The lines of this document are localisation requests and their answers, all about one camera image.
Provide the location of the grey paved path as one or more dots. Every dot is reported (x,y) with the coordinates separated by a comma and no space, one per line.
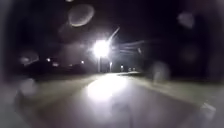
(110,110)

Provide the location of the dark grass verge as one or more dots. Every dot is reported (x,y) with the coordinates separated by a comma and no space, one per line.
(173,87)
(56,87)

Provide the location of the street lamp pole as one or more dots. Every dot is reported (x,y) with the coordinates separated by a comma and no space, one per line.
(99,63)

